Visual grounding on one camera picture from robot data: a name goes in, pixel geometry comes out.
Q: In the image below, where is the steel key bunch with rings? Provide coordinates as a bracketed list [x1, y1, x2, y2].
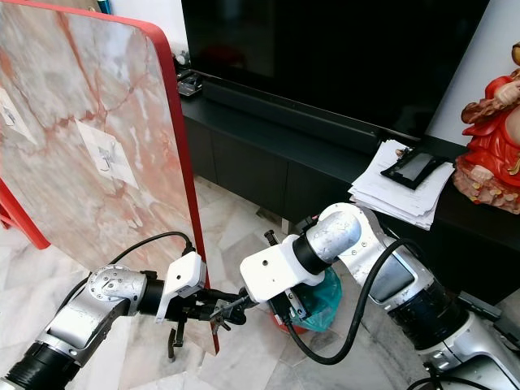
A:
[207, 297, 249, 336]

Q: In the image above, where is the white adhesive hook pad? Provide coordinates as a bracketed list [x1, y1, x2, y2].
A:
[76, 119, 141, 190]
[0, 88, 40, 147]

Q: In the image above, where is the teal bin liner bag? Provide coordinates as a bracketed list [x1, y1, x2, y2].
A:
[280, 268, 342, 332]

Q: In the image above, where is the pink marble board with legs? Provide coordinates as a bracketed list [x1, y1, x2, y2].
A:
[0, 0, 223, 362]

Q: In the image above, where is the black tv console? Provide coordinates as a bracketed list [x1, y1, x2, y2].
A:
[177, 69, 520, 306]

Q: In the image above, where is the white paper stack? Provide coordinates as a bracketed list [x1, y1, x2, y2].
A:
[348, 140, 456, 231]

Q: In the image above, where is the black phone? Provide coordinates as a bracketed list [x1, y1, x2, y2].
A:
[380, 149, 444, 189]

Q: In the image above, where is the small black device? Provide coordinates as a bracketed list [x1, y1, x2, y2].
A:
[175, 70, 206, 98]

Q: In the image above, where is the red laughing buddha statue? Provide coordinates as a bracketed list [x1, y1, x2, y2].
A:
[453, 69, 520, 214]

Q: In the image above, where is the black television screen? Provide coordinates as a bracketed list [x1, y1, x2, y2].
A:
[180, 0, 496, 139]

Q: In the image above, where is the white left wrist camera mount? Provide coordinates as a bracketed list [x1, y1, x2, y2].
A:
[154, 250, 206, 323]

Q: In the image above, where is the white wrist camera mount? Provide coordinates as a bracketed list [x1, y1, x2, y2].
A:
[240, 236, 326, 303]
[154, 250, 206, 323]

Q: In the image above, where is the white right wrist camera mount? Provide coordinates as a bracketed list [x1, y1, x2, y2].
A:
[240, 236, 326, 303]

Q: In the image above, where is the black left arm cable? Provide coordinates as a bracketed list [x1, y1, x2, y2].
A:
[110, 231, 197, 271]

